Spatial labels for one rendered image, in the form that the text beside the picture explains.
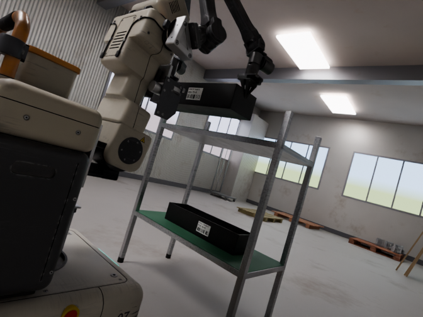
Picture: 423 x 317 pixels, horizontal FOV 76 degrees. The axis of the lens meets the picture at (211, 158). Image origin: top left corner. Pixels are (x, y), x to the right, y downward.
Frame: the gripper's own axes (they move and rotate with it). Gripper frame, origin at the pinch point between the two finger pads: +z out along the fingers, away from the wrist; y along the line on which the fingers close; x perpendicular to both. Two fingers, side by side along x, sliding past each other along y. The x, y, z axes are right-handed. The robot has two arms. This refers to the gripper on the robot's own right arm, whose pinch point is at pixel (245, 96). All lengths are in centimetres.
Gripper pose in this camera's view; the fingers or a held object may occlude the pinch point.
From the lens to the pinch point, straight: 124.3
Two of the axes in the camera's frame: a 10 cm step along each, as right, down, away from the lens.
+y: -7.4, -1.9, 6.4
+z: -2.7, 9.6, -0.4
